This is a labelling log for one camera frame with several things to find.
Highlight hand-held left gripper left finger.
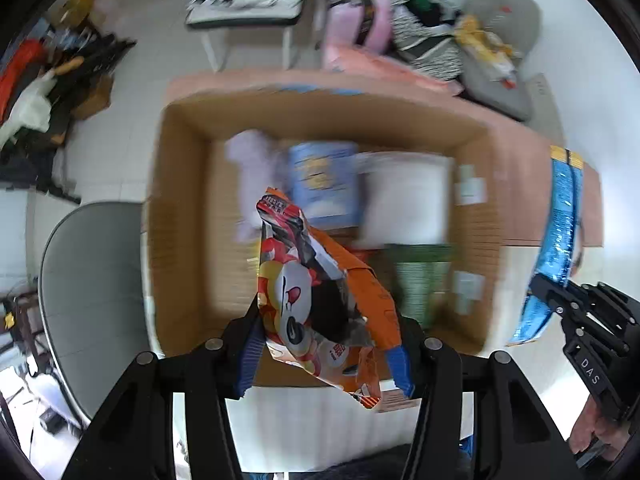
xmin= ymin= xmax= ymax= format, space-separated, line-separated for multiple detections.
xmin=62 ymin=300 xmax=266 ymax=480

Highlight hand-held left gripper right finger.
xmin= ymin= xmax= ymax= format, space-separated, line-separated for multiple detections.
xmin=387 ymin=317 xmax=581 ymax=480

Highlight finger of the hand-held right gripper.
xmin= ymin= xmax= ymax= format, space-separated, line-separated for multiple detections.
xmin=529 ymin=271 xmax=585 ymax=317
xmin=570 ymin=282 xmax=630 ymax=312

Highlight shiny blue packet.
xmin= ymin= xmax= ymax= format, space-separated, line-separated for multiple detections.
xmin=506 ymin=144 xmax=587 ymax=348

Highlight orange snack packet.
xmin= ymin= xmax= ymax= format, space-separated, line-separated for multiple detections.
xmin=255 ymin=186 xmax=404 ymax=412

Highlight green snack packet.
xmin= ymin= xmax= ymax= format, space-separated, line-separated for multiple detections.
xmin=386 ymin=243 xmax=454 ymax=327

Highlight cardboard box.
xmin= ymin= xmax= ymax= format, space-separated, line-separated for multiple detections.
xmin=141 ymin=84 xmax=507 ymax=402
xmin=165 ymin=71 xmax=603 ymax=476

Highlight white plastic pack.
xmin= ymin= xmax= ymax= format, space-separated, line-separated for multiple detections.
xmin=356 ymin=151 xmax=457 ymax=247

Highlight blue cartoon tissue pack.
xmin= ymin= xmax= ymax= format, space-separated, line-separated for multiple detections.
xmin=287 ymin=141 xmax=362 ymax=227

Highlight person's right hand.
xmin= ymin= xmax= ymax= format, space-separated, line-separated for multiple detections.
xmin=567 ymin=399 xmax=637 ymax=467

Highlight grey round-back chair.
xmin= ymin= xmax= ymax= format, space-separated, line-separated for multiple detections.
xmin=38 ymin=201 xmax=152 ymax=422

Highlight yellow plastic bag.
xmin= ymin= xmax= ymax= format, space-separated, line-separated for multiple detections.
xmin=456 ymin=14 xmax=517 ymax=63

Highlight pink folded cloth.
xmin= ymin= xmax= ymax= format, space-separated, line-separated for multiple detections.
xmin=321 ymin=44 xmax=462 ymax=97

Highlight black white patterned bag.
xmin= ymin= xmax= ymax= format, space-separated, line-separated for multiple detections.
xmin=389 ymin=0 xmax=464 ymax=82

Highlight white goose plush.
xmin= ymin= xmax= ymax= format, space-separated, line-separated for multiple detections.
xmin=0 ymin=69 xmax=57 ymax=147

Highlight white metal chair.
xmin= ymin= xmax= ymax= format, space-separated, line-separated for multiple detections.
xmin=185 ymin=0 xmax=313 ymax=72

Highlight orange plastic bags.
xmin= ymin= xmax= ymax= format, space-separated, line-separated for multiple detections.
xmin=0 ymin=39 xmax=45 ymax=122

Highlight yellow paper bag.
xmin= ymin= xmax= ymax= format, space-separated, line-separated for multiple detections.
xmin=59 ymin=0 xmax=96 ymax=28

